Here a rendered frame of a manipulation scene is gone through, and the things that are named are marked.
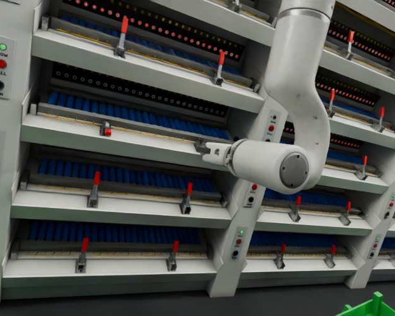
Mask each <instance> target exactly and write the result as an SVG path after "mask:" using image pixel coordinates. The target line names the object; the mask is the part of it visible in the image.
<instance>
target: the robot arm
mask: <svg viewBox="0 0 395 316"><path fill-rule="evenodd" d="M334 5H335V0H282V4H281V7H280V12H279V15H278V20H277V23H276V28H275V34H274V37H273V42H272V46H271V50H270V55H269V59H268V64H267V68H266V72H265V79H264V88H265V91H266V93H267V94H268V95H269V96H270V97H271V98H272V99H274V100H275V101H277V102H278V103H279V104H280V105H281V106H282V107H283V108H284V109H285V110H286V111H287V112H288V114H289V115H290V117H291V119H292V122H293V126H294V129H295V140H294V145H290V144H279V143H274V142H264V141H259V140H250V139H241V140H238V141H237V142H235V143H234V144H233V145H231V144H220V143H212V142H207V143H206V144H205V143H202V146H200V147H198V146H197V148H196V151H198V152H201V155H203V161H204V162H208V163H212V164H216V165H218V166H223V167H227V168H228V169H229V171H230V172H231V173H232V174H233V175H234V176H236V177H239V178H242V179H244V180H247V181H250V182H252V183H255V184H258V185H260V186H263V187H266V188H268V189H271V190H274V191H276V192H280V193H282V194H295V193H297V192H299V191H300V190H307V189H311V188H313V187H314V186H315V185H316V183H318V181H319V179H320V177H321V175H322V171H323V169H324V165H325V161H326V157H327V153H328V149H329V143H330V123H329V118H328V115H327V112H326V109H325V107H324V105H323V103H322V101H321V99H320V97H319V95H318V93H317V91H316V88H315V77H316V74H317V70H318V67H319V62H320V58H321V55H322V50H323V48H324V43H325V39H326V36H327V32H328V29H329V24H330V20H331V17H332V13H333V10H334Z"/></svg>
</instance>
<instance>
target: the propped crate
mask: <svg viewBox="0 0 395 316"><path fill-rule="evenodd" d="M382 298H383V295H382V294H381V293H379V292H375V293H373V298H372V299H371V300H369V301H367V302H364V303H362V304H360V305H358V306H356V307H353V308H351V309H349V310H346V311H345V312H342V313H340V314H338V315H336V316H395V311H394V310H393V309H392V308H390V307H389V306H387V305H386V304H385V303H384V302H382Z"/></svg>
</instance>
